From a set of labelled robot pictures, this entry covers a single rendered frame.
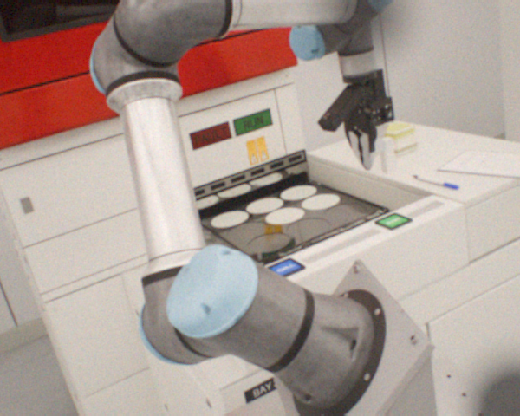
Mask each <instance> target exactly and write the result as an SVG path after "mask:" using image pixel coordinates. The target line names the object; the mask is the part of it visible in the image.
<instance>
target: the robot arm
mask: <svg viewBox="0 0 520 416"><path fill-rule="evenodd" d="M392 1H393V0H121V1H120V3H119V6H118V8H117V10H116V11H115V13H114V14H113V15H112V17H111V19H110V21H109V22H108V24H107V26H106V28H105V30H104V31H103V32H102V33H101V35H100V36H99V38H98V39H97V41H96V42H95V43H94V47H93V51H92V55H91V58H90V73H91V76H92V79H93V81H94V84H96V87H97V88H98V89H99V91H100V92H102V93H103V94H104V95H105V96H106V98H107V105H108V106H109V108H111V109H112V110H114V111H115V112H117V113H119V114H120V118H121V123H122V128H123V133H124V138H125V142H126V148H127V156H128V160H129V165H130V171H131V175H132V180H133V185H134V189H135V193H136V198H137V203H138V208H139V213H140V222H141V226H142V230H143V235H144V241H145V246H146V253H147V259H148V265H147V268H146V270H145V271H144V273H143V274H142V275H141V283H142V288H143V293H144V298H145V302H144V304H143V306H142V308H141V311H140V318H139V330H140V337H141V340H142V341H143V343H144V345H145V346H146V348H147V349H148V350H149V351H150V352H151V353H152V354H153V355H154V356H155V357H157V358H158V359H159V360H161V361H163V362H166V363H169V364H175V365H195V364H199V363H201V362H203V361H208V360H213V359H217V358H220V357H224V356H227V355H232V356H236V357H237V358H239V359H242V360H244V361H247V362H249V363H251V364H253V365H256V366H258V367H260V368H262V369H264V370H267V371H270V372H272V373H273V374H274V375H275V376H276V377H277V378H278V379H279V380H280V381H281V382H282V383H283V384H284V385H285V386H286V387H287V388H288V389H289V390H290V391H291V392H292V393H293V394H294V395H295V396H296V397H297V398H298V399H299V400H300V401H301V402H302V403H304V404H306V405H309V406H312V407H313V408H316V409H327V408H330V407H332V406H335V405H336V404H338V403H339V402H340V401H342V400H343V399H344V398H345V397H347V396H348V395H349V393H350V392H351V391H352V389H353V388H354V386H355V385H356V384H357V382H358V380H359V379H360V377H361V375H362V373H363V370H364V368H366V366H367V363H368V360H369V357H370V354H371V350H372V346H373V340H374V324H373V319H372V316H371V314H370V312H369V310H368V308H367V307H366V306H363V305H362V304H360V303H358V302H356V301H355V300H353V299H350V298H347V297H341V296H336V295H330V294H323V293H316V292H312V291H310V290H308V289H305V288H303V287H302V286H300V285H298V284H296V283H293V282H291V281H290V280H289V279H286V278H284V276H281V275H279V274H278V273H276V272H275V271H273V270H270V269H268V268H266V267H264V266H262V265H261V264H259V263H257V262H255V261H253V260H251V259H250V257H248V256H247V255H245V254H244V253H243V252H241V251H238V250H232V249H229V248H227V247H225V246H223V245H212V246H207V247H205V241H204V236H203V232H202V228H201V223H200V218H199V214H198V207H197V203H196V198H195V193H194V190H193V185H192V180H191V177H190V173H189V168H188V165H187V159H186V155H185V148H184V142H183V139H182V134H181V130H180V125H179V117H178V113H177V109H176V102H177V101H178V100H179V98H180V97H181V95H182V87H181V82H180V79H179V72H178V62H179V61H180V60H181V59H182V57H183V56H184V55H185V53H186V52H187V51H188V50H189V49H192V48H193V46H195V45H196V44H198V43H200V42H202V41H205V40H208V39H218V38H222V37H224V36H226V34H227V33H228V32H229V31H235V30H248V29H275V28H276V27H289V26H294V27H293V29H292V30H291V33H290V45H291V48H292V49H293V52H294V53H295V55H296V56H297V57H298V58H299V59H301V60H303V61H306V62H309V61H313V60H315V59H317V60H319V59H321V58H323V57H324V56H327V55H331V54H333V53H335V52H337V55H338V60H339V67H340V72H341V75H342V76H341V78H342V82H343V83H352V84H348V85H347V86H346V88H344V89H343V90H342V91H341V93H340V94H339V95H338V96H337V98H336V99H335V100H334V102H333V103H332V105H331V106H330V107H329V109H328V110H327V111H325V113H324V114H323V115H322V117H321V118H320V119H319V120H318V121H317V124H318V125H319V127H320V128H321V129H322V131H328V132H333V133H334V132H336V131H337V129H338V128H339V127H340V126H341V124H342V122H343V128H344V133H346V136H347V138H348V142H349V145H350V147H351V149H353V152H354V155H355V156H356V158H357V159H358V160H359V161H360V164H361V166H362V167H363V168H364V170H367V171H370V170H371V169H372V167H373V164H374V158H375V157H376V156H377V155H379V154H380V153H381V152H383V151H385V150H386V149H387V141H386V140H381V139H379V138H378V133H377V128H376V127H379V126H382V125H385V123H386V122H390V121H392V120H394V112H393V98H392V96H387V92H386V86H385V78H383V71H382V69H377V70H376V60H375V53H374V42H373V36H372V29H371V20H372V19H373V18H375V17H376V16H377V15H378V14H380V13H382V12H383V10H385V8H386V7H387V6H388V5H389V4H390V3H391V2H392ZM390 103H391V109H392V115H391V116H389V112H388V111H387V106H388V105H390ZM388 116H389V117H388Z"/></svg>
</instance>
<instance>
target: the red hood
mask: <svg viewBox="0 0 520 416"><path fill-rule="evenodd" d="M120 1H121V0H0V151H1V150H4V149H7V148H11V147H13V146H20V145H23V144H26V142H30V141H32V140H39V139H42V138H45V137H49V136H51V135H55V134H59V133H64V132H67V131H70V130H74V129H77V128H81V127H86V126H89V125H93V123H96V122H100V121H103V120H108V119H112V118H115V117H119V116H120V114H119V113H117V112H115V111H114V110H112V109H111V108H109V106H108V105H107V98H106V96H105V95H104V94H103V93H102V92H100V91H99V89H98V88H97V87H96V84H94V81H93V79H92V76H91V73H90V58H91V55H92V51H93V47H94V43H95V42H96V41H97V39H98V38H99V36H100V35H101V33H102V32H103V31H104V30H105V28H106V26H107V24H108V22H109V21H110V19H111V17H112V15H113V14H114V13H115V11H116V10H117V8H118V6H119V3H120ZM291 30H292V26H289V27H276V28H275V29H248V30H235V31H229V32H228V33H227V34H226V36H224V37H222V38H218V39H208V40H205V41H202V42H200V43H198V44H196V45H195V46H193V48H192V49H189V50H188V51H187V52H186V53H185V55H184V56H183V57H182V59H181V60H180V61H179V62H178V72H179V79H180V82H181V87H182V95H181V97H180V99H182V98H185V97H188V96H193V95H195V94H201V93H204V92H207V91H212V90H214V89H218V88H223V87H226V86H230V85H231V84H233V83H237V82H240V81H245V80H249V79H252V78H256V77H258V76H262V75H267V74H271V73H275V72H277V71H281V70H284V69H287V68H293V67H296V65H297V64H298V60H297V56H296V55H295V53H294V52H293V49H292V48H291V45H290V33H291Z"/></svg>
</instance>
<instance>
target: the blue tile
mask: <svg viewBox="0 0 520 416"><path fill-rule="evenodd" d="M298 268H300V266H299V265H297V264H296V263H293V262H292V261H287V262H285V263H281V264H279V265H277V266H275V267H273V268H271V269H272V270H274V271H275V272H276V273H278V274H279V275H283V274H285V273H289V272H291V271H292V270H296V269H298Z"/></svg>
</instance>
